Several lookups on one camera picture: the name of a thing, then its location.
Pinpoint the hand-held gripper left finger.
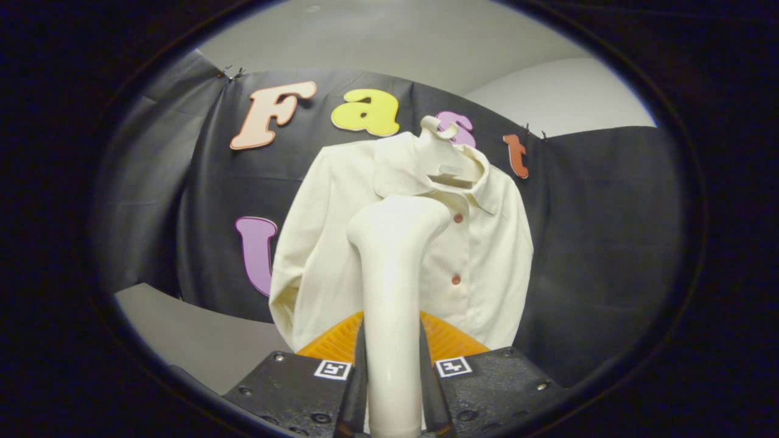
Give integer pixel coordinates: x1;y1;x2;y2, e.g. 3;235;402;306
222;310;370;438

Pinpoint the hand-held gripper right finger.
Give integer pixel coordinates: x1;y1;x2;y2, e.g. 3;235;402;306
417;310;571;438

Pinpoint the white garment steamer wand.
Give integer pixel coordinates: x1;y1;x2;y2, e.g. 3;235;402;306
346;195;452;438

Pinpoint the cream button shirt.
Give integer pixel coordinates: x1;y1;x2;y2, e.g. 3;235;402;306
269;131;534;355

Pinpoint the grey drawer cabinet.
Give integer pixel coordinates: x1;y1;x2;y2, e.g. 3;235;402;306
114;283;294;396

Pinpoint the black backdrop cloth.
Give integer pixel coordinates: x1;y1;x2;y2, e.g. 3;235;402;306
91;49;688;390

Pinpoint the white plastic hanger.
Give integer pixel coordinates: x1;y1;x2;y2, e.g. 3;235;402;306
419;116;486;189

